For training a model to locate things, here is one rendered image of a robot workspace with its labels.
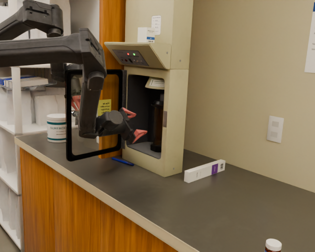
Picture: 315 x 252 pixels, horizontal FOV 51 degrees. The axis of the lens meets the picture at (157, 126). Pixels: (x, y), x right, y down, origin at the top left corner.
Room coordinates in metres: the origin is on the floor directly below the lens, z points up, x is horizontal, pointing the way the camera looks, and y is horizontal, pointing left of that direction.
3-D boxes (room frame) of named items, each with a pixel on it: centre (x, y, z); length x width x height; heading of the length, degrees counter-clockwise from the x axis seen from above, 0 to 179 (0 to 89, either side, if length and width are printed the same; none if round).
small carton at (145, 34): (1.39, 0.06, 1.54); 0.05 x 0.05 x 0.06; 50
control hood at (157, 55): (1.44, 0.11, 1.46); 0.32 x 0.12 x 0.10; 42
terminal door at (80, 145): (1.47, 0.28, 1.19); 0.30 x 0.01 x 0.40; 137
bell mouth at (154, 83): (1.53, -0.02, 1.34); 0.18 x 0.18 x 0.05
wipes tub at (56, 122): (1.88, 0.58, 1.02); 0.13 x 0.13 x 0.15
